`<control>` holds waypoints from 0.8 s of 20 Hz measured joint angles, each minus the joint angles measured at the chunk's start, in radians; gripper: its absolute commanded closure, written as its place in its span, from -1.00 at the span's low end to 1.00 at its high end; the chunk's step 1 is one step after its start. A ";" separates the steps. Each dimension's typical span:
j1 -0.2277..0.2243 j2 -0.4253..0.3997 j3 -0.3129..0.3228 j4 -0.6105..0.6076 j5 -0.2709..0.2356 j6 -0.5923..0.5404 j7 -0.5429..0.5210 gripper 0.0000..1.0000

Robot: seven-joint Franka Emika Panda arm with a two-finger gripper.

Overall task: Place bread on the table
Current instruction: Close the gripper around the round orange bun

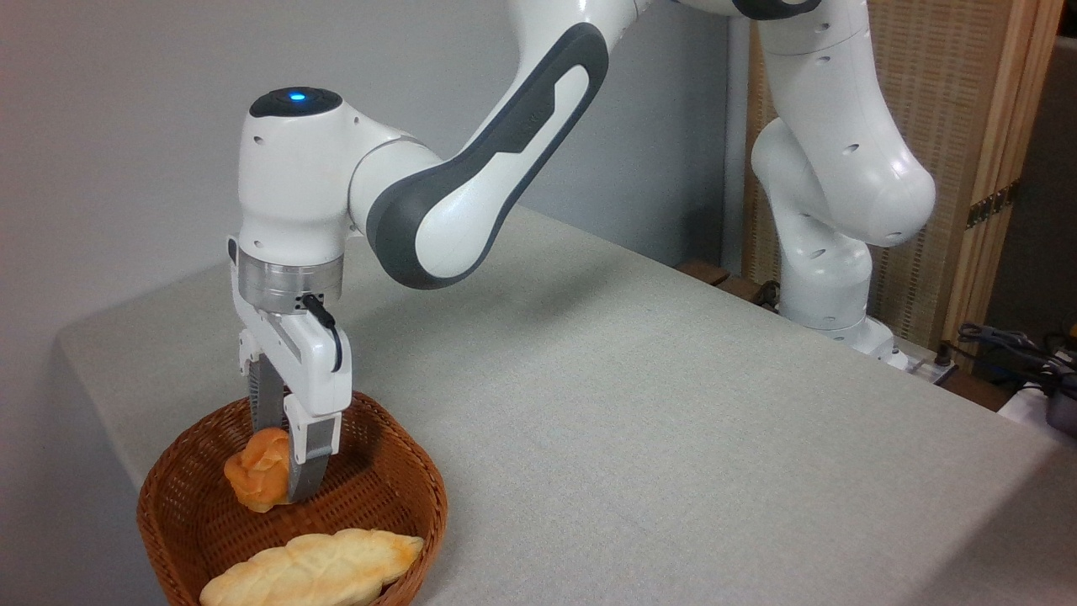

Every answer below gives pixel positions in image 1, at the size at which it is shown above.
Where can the metal screen hinge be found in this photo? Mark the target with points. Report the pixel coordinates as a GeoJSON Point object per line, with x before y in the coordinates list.
{"type": "Point", "coordinates": [993, 204]}

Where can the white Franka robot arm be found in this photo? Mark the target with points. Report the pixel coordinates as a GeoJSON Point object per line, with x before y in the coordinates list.
{"type": "Point", "coordinates": [471, 210]}

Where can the grey tablecloth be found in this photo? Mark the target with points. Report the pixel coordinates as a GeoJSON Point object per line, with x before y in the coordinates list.
{"type": "Point", "coordinates": [673, 463]}

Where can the round orange bread roll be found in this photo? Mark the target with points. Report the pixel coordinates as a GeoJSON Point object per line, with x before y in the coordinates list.
{"type": "Point", "coordinates": [257, 475]}

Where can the long pale bread loaf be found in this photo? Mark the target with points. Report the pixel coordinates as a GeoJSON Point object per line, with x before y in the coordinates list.
{"type": "Point", "coordinates": [311, 568]}

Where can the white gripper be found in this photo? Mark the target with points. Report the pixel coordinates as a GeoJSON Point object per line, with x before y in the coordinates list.
{"type": "Point", "coordinates": [315, 362]}

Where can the brown wooden mounting board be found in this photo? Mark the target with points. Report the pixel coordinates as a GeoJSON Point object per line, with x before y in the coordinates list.
{"type": "Point", "coordinates": [732, 284]}

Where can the brown wicker basket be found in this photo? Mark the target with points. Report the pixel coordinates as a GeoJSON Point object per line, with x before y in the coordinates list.
{"type": "Point", "coordinates": [370, 497]}

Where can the wooden rattan folding screen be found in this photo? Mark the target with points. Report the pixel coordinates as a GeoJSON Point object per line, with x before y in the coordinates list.
{"type": "Point", "coordinates": [955, 101]}

